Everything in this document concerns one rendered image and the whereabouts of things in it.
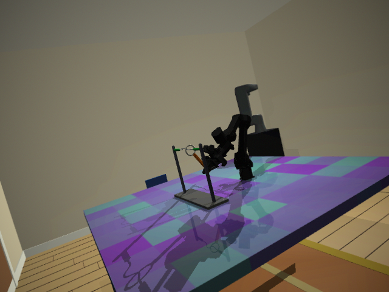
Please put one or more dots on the orange handle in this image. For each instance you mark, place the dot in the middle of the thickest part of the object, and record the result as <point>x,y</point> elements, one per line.
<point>195,155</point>

